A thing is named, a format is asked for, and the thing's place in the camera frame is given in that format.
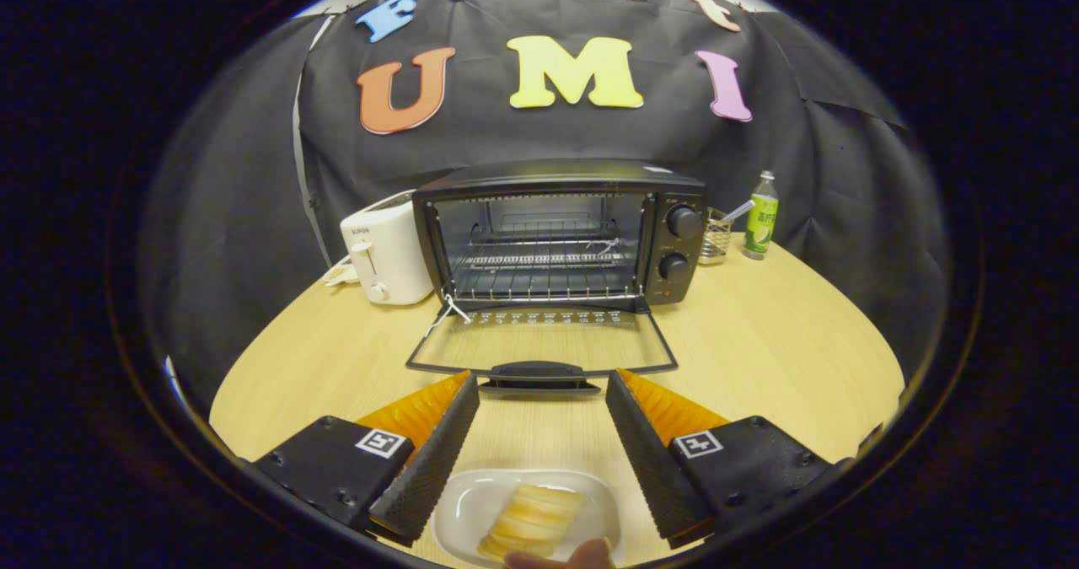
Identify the white pop-up toaster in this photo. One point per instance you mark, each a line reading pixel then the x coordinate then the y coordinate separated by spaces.
pixel 392 249

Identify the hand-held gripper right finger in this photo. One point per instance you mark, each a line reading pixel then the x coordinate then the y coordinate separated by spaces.
pixel 653 468

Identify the black backdrop cloth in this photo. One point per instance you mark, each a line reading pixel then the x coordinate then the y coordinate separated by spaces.
pixel 253 173

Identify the white oval plate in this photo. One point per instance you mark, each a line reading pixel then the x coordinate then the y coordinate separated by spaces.
pixel 464 510

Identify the black toaster oven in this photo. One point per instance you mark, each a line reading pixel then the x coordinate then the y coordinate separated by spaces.
pixel 684 249

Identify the green drink bottle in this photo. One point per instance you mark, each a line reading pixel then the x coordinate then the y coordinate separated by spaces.
pixel 760 219

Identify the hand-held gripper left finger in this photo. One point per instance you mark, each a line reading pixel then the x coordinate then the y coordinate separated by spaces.
pixel 430 468

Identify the golden bread roll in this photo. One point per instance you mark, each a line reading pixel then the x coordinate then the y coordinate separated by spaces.
pixel 531 520

